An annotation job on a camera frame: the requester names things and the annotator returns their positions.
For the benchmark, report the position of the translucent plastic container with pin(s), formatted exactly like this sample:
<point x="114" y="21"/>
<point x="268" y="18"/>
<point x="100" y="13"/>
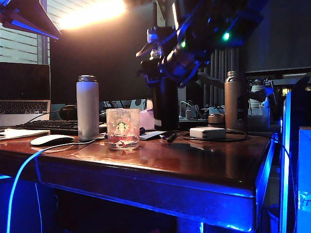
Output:
<point x="258" y="119"/>

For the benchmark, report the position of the black keyboard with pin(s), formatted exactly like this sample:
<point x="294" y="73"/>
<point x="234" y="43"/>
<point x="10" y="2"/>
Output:
<point x="48" y="126"/>

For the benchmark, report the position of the window blinds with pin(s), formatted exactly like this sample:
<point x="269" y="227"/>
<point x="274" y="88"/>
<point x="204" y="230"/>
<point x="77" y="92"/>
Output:
<point x="17" y="48"/>

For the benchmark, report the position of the black thermos bottle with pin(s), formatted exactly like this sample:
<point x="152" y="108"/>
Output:
<point x="167" y="109"/>

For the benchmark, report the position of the small round metal tin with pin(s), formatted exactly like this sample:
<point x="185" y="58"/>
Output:
<point x="216" y="119"/>

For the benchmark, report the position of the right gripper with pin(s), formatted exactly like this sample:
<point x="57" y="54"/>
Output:
<point x="182" y="65"/>

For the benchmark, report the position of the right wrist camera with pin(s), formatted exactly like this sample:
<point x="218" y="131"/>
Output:
<point x="153" y="36"/>

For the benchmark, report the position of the large black monitor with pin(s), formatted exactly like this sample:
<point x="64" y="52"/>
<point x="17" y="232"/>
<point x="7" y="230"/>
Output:
<point x="97" y="72"/>

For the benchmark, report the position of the silver laptop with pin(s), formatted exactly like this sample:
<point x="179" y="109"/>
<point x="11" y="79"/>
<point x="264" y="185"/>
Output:
<point x="24" y="82"/>

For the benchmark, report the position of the purple tissue box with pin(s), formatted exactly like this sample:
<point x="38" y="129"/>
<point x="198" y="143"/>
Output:
<point x="147" y="120"/>

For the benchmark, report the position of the white thermos bottle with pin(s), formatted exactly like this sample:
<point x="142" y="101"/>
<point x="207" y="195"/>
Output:
<point x="87" y="109"/>

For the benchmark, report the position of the white power adapter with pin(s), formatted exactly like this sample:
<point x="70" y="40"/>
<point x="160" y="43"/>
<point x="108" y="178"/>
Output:
<point x="207" y="133"/>

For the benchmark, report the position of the dark purple pouch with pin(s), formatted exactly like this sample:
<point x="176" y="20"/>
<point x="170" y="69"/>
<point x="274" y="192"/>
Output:
<point x="143" y="131"/>

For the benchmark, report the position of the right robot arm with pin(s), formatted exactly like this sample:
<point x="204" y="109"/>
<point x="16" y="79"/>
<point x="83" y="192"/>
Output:
<point x="218" y="21"/>

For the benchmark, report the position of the vertical frame post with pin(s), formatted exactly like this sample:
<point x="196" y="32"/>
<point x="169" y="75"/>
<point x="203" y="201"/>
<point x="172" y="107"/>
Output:
<point x="286" y="157"/>

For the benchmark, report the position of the white paper stack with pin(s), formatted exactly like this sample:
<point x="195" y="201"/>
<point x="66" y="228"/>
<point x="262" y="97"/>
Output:
<point x="24" y="133"/>

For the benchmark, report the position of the flat grey notepad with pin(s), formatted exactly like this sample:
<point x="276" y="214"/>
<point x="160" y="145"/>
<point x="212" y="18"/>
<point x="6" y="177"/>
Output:
<point x="151" y="135"/>

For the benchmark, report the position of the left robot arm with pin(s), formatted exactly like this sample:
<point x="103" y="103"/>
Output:
<point x="24" y="14"/>

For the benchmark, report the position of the tan metal thermos bottle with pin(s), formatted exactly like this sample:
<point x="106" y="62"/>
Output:
<point x="232" y="104"/>

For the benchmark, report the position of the blue usb stick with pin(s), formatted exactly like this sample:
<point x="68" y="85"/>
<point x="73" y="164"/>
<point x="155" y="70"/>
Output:
<point x="163" y="137"/>

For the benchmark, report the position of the black headphones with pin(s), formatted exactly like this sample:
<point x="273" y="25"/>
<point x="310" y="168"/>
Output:
<point x="69" y="113"/>

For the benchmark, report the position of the glass cup with green logo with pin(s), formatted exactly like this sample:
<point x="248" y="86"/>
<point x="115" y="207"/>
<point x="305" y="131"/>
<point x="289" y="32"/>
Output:
<point x="122" y="128"/>

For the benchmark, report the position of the white computer mouse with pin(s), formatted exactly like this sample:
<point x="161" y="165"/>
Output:
<point x="51" y="140"/>

